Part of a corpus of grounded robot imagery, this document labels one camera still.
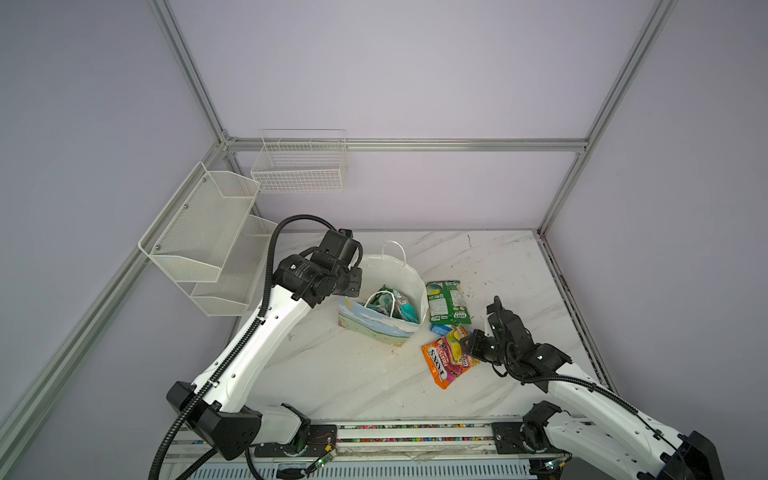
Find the white mesh shelf upper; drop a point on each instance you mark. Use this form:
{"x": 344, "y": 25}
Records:
{"x": 194, "y": 235}

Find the white mesh shelf lower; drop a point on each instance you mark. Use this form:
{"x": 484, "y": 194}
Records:
{"x": 232, "y": 293}

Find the green candy bag right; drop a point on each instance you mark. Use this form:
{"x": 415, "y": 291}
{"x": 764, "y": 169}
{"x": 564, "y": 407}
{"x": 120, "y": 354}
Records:
{"x": 447, "y": 305}

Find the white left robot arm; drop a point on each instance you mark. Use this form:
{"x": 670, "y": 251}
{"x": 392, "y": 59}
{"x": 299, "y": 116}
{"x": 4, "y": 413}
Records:
{"x": 214, "y": 404}

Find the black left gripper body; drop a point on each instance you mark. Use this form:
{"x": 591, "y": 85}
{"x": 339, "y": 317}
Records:
{"x": 348, "y": 282}

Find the aluminium frame posts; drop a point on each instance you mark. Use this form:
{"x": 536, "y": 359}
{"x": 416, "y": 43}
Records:
{"x": 36, "y": 406}

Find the white printed paper bag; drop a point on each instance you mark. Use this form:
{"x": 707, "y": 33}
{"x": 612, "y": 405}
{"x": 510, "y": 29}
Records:
{"x": 387, "y": 269}

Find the white mesh shelf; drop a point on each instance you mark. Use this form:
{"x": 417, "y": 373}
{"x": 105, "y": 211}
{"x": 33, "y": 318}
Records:
{"x": 232, "y": 293}
{"x": 194, "y": 235}

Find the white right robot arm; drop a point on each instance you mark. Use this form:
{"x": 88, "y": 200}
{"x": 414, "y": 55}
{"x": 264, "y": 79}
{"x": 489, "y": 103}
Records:
{"x": 581, "y": 418}

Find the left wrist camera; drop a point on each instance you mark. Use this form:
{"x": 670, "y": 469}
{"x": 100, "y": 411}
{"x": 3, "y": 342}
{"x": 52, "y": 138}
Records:
{"x": 338, "y": 250}

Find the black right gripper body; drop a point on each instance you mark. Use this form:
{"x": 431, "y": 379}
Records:
{"x": 496, "y": 352}

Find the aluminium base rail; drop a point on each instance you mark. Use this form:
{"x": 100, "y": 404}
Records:
{"x": 449, "y": 449}

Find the teal Fox's candy bag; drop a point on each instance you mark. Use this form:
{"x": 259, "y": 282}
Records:
{"x": 381, "y": 302}
{"x": 403, "y": 308}

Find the blue snack packet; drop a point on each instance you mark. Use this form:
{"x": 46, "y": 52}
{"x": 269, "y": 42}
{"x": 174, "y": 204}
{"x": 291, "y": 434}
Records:
{"x": 441, "y": 330}

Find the orange Fox's candy bag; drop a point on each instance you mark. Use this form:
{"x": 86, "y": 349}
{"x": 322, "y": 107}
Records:
{"x": 446, "y": 357}

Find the white wire basket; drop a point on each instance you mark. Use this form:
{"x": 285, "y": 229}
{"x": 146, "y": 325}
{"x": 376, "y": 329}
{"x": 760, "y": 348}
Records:
{"x": 296, "y": 161}

